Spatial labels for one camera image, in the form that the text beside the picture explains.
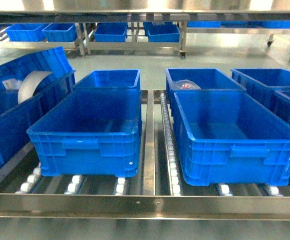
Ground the blue bin front right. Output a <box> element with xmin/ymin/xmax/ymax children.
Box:
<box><xmin>172</xmin><ymin>90</ymin><xmax>290</xmax><ymax>186</ymax></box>

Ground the blue bin far left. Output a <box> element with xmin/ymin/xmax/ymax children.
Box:
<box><xmin>0</xmin><ymin>71</ymin><xmax>75</xmax><ymax>169</ymax></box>

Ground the background blue bin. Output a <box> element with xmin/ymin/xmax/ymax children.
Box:
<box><xmin>143</xmin><ymin>22</ymin><xmax>180</xmax><ymax>43</ymax></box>
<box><xmin>42</xmin><ymin>23</ymin><xmax>78</xmax><ymax>42</ymax></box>
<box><xmin>94</xmin><ymin>22</ymin><xmax>128</xmax><ymax>43</ymax></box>
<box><xmin>6</xmin><ymin>23</ymin><xmax>49</xmax><ymax>42</ymax></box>

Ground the blue bin rear right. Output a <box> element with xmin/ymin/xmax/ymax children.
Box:
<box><xmin>165</xmin><ymin>68</ymin><xmax>246</xmax><ymax>100</ymax></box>

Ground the steel shelf rack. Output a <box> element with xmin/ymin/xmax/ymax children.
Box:
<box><xmin>0</xmin><ymin>0</ymin><xmax>290</xmax><ymax>221</ymax></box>

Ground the blue bin rear left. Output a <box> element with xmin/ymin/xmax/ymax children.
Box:
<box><xmin>74</xmin><ymin>69</ymin><xmax>141</xmax><ymax>90</ymax></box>

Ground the tilted blue bin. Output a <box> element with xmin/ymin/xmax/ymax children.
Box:
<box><xmin>0</xmin><ymin>47</ymin><xmax>74</xmax><ymax>91</ymax></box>

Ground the white roller track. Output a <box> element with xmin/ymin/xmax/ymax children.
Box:
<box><xmin>159</xmin><ymin>92</ymin><xmax>182</xmax><ymax>197</ymax></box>

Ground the blue bin far right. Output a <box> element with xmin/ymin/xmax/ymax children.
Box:
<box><xmin>230</xmin><ymin>67</ymin><xmax>290</xmax><ymax>111</ymax></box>

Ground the background steel cart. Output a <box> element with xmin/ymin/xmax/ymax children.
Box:
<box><xmin>0</xmin><ymin>21</ymin><xmax>188</xmax><ymax>59</ymax></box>

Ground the blue bin front left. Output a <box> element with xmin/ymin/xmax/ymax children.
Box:
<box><xmin>27</xmin><ymin>89</ymin><xmax>142</xmax><ymax>178</ymax></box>

